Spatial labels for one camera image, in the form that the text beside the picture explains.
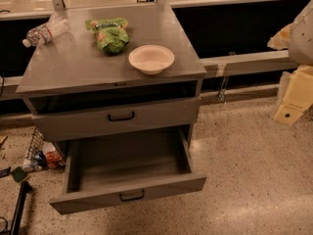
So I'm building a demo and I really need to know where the clear plastic water bottle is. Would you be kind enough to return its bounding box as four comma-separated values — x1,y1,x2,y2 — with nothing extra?
22,16,70,48

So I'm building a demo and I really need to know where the white small bottle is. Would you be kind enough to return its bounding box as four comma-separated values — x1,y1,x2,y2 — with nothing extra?
22,158,34,172

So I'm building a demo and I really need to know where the grey drawer cabinet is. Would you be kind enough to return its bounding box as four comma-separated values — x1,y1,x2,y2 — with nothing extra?
15,3,208,216

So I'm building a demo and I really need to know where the white paper bowl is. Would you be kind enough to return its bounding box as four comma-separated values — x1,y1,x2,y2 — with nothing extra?
128,45,175,75

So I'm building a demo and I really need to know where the black stand leg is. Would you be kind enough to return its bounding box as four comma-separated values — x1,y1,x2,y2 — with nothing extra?
10,181,31,235

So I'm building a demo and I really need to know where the orange snack packet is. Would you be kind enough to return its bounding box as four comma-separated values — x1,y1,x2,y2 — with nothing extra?
42,142,65,169

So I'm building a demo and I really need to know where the open grey lower drawer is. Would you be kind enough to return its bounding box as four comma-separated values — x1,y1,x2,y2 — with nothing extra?
48,124,208,216

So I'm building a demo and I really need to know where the green rice chip bag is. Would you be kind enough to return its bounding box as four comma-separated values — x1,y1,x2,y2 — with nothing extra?
85,18,130,55

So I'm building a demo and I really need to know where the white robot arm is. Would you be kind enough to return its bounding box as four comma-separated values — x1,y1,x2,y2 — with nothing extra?
267,0,313,125

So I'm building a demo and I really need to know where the wire basket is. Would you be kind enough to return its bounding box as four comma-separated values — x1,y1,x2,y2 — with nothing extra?
25,127,44,160

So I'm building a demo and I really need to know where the blue soda can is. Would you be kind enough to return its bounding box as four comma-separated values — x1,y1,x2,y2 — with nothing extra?
34,151,47,170

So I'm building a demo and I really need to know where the green sponge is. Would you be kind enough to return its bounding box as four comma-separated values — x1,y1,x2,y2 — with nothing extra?
10,166,29,183

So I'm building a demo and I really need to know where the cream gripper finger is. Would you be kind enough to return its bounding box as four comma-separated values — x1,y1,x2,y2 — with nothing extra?
273,65,313,125
267,24,291,50

